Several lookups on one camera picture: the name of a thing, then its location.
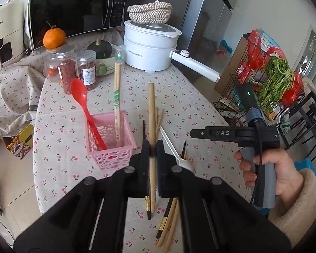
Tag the green white packet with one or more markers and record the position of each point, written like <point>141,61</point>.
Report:
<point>285,125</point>

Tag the cream air fryer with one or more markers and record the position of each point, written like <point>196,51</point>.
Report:
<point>8,26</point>

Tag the wrapped disposable chopsticks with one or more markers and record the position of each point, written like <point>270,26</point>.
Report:
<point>117,97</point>

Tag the person's right forearm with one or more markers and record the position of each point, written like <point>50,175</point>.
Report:
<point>300,210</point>

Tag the orange snack packet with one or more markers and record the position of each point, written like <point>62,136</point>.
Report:
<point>273,112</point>

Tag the red plastic bag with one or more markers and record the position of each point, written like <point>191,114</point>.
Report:
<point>252,50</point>
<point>293,89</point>
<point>276,52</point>

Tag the light wooden chopstick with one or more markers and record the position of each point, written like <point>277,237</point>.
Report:
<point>172,232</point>
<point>169,216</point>
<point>160,118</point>
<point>151,105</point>

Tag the tall jar of red berries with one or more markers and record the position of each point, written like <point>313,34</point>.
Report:
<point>67,71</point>

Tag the pile of chopsticks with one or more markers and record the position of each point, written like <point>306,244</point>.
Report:
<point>163,220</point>

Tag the white electric cooking pot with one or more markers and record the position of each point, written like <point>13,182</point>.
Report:
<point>144,50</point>

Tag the teal and red toy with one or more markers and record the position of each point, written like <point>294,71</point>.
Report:
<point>225,48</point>

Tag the grey refrigerator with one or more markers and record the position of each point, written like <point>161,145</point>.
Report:
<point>200,18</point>

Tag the white plastic spoon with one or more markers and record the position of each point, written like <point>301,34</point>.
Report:
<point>171,147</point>

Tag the cherry print tablecloth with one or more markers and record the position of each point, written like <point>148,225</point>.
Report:
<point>63,163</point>

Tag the blue yellow printed carton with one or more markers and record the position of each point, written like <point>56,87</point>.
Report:
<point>270,40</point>

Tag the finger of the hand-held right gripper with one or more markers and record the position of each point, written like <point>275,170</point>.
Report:
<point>208,134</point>

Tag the white dish with green knob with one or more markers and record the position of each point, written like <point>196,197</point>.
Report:
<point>108,64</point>

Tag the person's right hand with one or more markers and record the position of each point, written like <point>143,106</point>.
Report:
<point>287,168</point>

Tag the dark green squash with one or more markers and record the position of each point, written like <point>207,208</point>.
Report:
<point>101,50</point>

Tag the yellow printed bag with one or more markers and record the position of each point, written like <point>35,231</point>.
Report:
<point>21,142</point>

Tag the white glazed door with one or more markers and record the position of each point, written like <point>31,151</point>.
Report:
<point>314,55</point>

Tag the red plastic spoon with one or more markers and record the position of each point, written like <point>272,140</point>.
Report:
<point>80,92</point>

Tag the cherry print cabinet cloth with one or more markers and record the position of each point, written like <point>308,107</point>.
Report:
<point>10,97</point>

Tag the labelled jar of dried fruit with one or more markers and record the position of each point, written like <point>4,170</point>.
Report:
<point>87,71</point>

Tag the black chopstick with gold band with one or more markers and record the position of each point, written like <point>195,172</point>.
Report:
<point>148,210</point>

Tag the black microwave oven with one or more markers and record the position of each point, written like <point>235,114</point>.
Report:
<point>68,8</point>

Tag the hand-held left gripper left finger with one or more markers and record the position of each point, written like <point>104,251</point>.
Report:
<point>147,151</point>

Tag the small cork lid glass jar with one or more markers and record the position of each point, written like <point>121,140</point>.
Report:
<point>51,68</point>

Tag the bunch of green vegetables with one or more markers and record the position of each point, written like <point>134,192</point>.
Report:
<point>275,84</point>

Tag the orange tangerine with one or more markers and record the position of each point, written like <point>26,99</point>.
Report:
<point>54,38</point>

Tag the brown cardboard box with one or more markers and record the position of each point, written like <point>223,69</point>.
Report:
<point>230,71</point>

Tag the pink plastic basket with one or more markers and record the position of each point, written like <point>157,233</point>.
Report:
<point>126,142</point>

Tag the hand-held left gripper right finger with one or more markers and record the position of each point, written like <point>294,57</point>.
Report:
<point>160,152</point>

